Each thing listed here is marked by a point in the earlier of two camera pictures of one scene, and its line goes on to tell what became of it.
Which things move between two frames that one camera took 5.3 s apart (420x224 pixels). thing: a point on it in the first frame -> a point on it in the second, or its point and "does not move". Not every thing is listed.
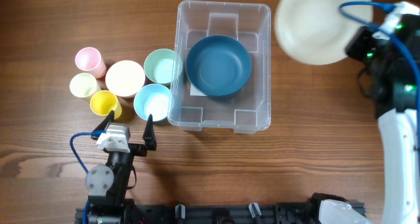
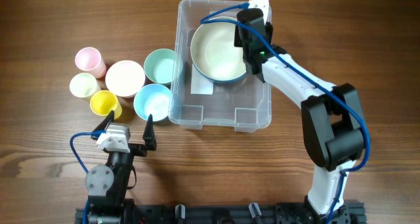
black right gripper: x=363 y=36 -> x=238 y=41
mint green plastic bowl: x=163 y=66 does not move
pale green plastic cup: x=83 y=85 does not move
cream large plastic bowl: x=309 y=27 -> x=214 y=53
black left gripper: x=141 y=149 does not move
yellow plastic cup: x=104 y=102 does not move
